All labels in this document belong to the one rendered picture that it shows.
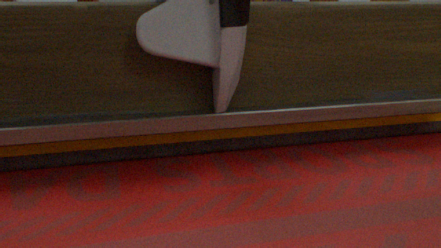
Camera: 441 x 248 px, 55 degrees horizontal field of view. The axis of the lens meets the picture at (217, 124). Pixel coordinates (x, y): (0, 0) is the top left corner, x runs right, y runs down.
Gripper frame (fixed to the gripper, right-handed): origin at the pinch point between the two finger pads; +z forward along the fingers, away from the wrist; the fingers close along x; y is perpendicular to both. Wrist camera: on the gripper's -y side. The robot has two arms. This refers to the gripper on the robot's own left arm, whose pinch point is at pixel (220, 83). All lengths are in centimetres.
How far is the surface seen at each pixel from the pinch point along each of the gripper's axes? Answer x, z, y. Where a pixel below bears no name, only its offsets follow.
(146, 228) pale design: 8.9, 4.6, 6.2
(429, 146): 2.9, 5.2, -14.6
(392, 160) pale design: 4.6, 5.1, -10.2
